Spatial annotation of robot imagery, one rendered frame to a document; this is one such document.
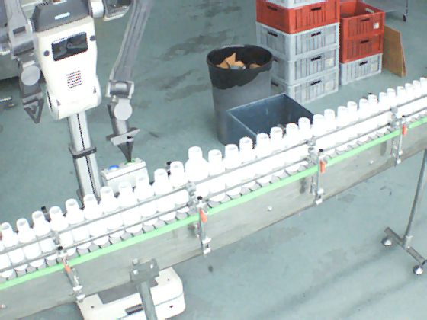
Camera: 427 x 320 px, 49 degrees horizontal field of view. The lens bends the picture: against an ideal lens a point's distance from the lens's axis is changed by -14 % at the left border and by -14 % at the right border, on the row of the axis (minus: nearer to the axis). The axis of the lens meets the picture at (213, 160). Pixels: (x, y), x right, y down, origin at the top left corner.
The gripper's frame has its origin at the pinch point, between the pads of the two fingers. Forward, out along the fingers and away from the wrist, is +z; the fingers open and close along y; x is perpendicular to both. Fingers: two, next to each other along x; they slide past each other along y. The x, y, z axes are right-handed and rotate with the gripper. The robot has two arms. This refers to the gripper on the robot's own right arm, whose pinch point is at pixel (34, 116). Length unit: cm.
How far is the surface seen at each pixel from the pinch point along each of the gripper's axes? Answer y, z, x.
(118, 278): 21, 54, 11
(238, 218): 21, 47, 55
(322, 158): 27, 31, 85
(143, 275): 21, 56, 19
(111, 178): 2.3, 29.0, 20.5
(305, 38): -159, 79, 225
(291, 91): -157, 122, 210
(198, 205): 26, 31, 39
